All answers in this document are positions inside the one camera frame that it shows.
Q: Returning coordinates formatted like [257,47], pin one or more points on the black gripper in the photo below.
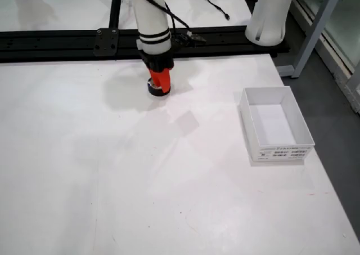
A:
[157,61]

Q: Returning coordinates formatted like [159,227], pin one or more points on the black tape roll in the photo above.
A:
[153,93]

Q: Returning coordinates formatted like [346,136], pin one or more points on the white arm carrying red gripper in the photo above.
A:
[150,13]

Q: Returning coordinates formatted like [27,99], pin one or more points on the white rectangular bin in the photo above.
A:
[277,122]

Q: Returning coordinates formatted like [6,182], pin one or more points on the black bracket plate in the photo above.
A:
[105,42]

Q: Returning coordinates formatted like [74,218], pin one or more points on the black upright post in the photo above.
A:
[115,7]

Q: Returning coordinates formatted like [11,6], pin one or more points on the black aluminium rail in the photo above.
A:
[56,44]

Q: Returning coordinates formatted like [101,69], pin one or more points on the grey glass partition frame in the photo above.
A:
[317,30]

